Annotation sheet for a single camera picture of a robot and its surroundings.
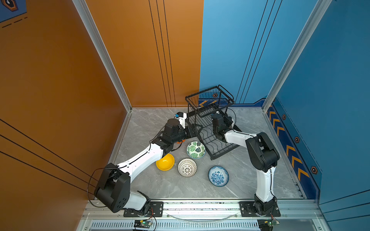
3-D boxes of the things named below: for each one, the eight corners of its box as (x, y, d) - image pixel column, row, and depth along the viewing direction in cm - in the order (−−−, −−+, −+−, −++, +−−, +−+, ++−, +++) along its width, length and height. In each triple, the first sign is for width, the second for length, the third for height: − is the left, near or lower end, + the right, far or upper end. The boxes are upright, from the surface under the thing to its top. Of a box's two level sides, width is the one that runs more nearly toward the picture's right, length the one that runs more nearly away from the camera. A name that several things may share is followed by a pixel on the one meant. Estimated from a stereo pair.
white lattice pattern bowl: (177, 177, 86) (177, 174, 82) (178, 161, 92) (178, 158, 88) (197, 177, 86) (197, 174, 82) (196, 161, 92) (196, 158, 88)
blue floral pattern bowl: (208, 187, 82) (209, 185, 78) (207, 168, 89) (208, 165, 86) (229, 187, 82) (230, 185, 78) (225, 168, 89) (227, 165, 86)
